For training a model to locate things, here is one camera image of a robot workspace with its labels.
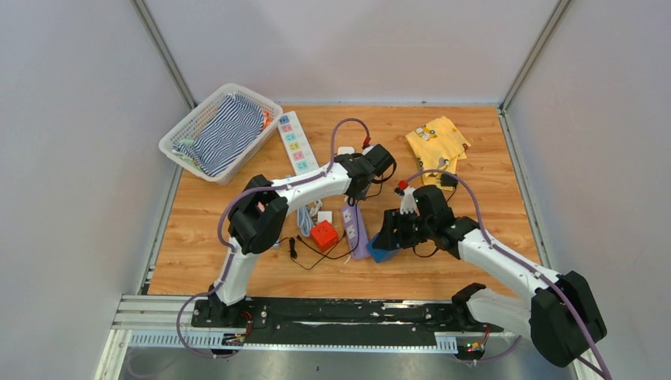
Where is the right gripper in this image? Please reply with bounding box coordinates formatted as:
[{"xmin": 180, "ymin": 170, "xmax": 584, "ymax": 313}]
[{"xmin": 373, "ymin": 207, "xmax": 435, "ymax": 251}]

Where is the blue cube socket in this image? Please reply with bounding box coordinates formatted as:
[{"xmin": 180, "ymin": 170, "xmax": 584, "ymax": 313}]
[{"xmin": 366, "ymin": 234, "xmax": 400, "ymax": 264}]

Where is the purple power bank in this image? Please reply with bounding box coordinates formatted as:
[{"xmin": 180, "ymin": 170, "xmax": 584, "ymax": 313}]
[{"xmin": 341, "ymin": 204, "xmax": 370, "ymax": 260}]

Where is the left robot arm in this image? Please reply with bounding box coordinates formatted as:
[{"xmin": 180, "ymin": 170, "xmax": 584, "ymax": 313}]
[{"xmin": 207, "ymin": 144, "xmax": 396, "ymax": 327}]

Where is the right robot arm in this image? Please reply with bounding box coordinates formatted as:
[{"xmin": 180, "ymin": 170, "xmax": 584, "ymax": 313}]
[{"xmin": 369, "ymin": 185, "xmax": 608, "ymax": 367}]

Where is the white colourful power strip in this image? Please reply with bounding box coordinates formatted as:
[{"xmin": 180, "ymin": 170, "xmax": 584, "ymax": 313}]
[{"xmin": 278, "ymin": 111, "xmax": 320, "ymax": 175}]

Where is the small white charger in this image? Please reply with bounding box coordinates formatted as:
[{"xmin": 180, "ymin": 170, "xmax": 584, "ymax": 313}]
[{"xmin": 317, "ymin": 211, "xmax": 333, "ymax": 224}]

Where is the black power adapter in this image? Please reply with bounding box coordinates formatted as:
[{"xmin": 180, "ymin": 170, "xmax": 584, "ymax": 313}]
[{"xmin": 439, "ymin": 173, "xmax": 459, "ymax": 192}]

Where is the red cube socket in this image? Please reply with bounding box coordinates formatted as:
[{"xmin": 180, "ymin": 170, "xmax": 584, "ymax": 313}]
[{"xmin": 309, "ymin": 220, "xmax": 339, "ymax": 253}]

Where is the yellow cloth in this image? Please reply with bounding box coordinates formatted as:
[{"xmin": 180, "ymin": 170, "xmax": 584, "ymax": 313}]
[{"xmin": 405, "ymin": 116, "xmax": 471, "ymax": 174}]

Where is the striped cloth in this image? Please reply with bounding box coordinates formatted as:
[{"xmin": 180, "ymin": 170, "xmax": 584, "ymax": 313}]
[{"xmin": 171, "ymin": 94, "xmax": 267, "ymax": 177}]

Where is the white plastic basket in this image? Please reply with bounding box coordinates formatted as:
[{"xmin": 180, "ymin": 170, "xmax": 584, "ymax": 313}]
[{"xmin": 158, "ymin": 83, "xmax": 283, "ymax": 185}]

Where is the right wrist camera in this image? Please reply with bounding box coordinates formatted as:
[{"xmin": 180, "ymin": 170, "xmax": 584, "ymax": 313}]
[{"xmin": 395, "ymin": 180, "xmax": 419, "ymax": 215}]

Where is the long black cable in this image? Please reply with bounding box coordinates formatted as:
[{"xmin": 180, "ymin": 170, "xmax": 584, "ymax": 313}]
[{"xmin": 346, "ymin": 162, "xmax": 400, "ymax": 208}]

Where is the light blue coiled cable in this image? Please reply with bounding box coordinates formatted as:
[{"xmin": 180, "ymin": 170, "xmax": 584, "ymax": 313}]
[{"xmin": 296, "ymin": 205, "xmax": 316, "ymax": 238}]

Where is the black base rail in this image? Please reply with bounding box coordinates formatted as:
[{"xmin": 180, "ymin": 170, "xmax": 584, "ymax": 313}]
[{"xmin": 190, "ymin": 297, "xmax": 501, "ymax": 352}]

